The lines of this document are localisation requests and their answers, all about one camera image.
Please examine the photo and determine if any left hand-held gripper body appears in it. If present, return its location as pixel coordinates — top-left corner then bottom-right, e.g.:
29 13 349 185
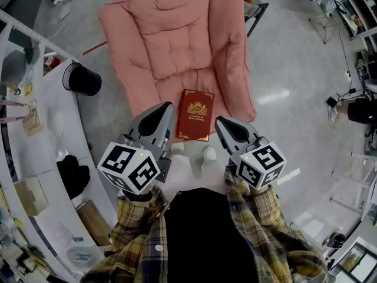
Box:
97 134 172 195

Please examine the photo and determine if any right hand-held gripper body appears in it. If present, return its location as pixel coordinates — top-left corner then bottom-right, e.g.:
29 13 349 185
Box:
226 136 288 192

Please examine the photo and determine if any red hardcover book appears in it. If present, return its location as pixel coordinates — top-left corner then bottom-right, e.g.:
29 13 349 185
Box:
176 88 215 143

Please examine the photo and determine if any person's right forearm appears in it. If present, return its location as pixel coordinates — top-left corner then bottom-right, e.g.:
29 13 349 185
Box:
224 168 283 226

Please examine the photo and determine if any person's left forearm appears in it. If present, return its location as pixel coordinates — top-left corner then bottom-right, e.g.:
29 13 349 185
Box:
117 187 170 235

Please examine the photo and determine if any person's right shoe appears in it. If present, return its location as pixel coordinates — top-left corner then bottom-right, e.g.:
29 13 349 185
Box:
202 146 217 162

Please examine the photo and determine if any white paper slip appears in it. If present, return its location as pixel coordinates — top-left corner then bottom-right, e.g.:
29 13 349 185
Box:
276 169 301 185

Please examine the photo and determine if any black cloth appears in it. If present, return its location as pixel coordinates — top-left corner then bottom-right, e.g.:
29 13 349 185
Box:
55 154 91 200

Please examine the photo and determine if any brown cardboard box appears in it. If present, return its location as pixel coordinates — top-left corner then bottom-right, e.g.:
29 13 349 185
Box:
75 200 112 246

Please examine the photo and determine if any white metal shelf rack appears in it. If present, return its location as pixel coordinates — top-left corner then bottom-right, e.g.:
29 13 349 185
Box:
0 9 118 283

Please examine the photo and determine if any person's plaid shirt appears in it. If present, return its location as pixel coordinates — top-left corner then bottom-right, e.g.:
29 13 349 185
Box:
81 168 329 283

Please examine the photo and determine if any person's black top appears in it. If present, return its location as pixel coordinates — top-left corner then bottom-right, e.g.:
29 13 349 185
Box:
163 187 260 283

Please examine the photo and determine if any pale cardboard box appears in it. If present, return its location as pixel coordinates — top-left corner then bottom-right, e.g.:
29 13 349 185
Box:
13 176 49 217

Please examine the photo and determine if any small black device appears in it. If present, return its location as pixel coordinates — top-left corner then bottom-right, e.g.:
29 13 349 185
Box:
322 231 347 249

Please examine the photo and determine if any red fire extinguisher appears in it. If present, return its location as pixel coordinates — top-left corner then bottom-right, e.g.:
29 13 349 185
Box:
43 54 61 69

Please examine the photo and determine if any dark framed glass cabinet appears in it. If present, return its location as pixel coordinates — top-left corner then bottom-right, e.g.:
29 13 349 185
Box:
335 236 377 283

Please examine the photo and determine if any white open shelf unit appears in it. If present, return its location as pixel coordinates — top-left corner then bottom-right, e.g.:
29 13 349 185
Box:
334 0 377 52

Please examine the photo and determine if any black wire waste bin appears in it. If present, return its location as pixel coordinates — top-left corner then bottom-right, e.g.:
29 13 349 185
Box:
61 62 102 97

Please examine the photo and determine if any white metal frame rack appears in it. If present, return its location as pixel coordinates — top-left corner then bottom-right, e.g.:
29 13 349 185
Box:
329 152 377 226

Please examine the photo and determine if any grey chair black frame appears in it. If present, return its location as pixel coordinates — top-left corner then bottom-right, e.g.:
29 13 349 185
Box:
243 1 270 38

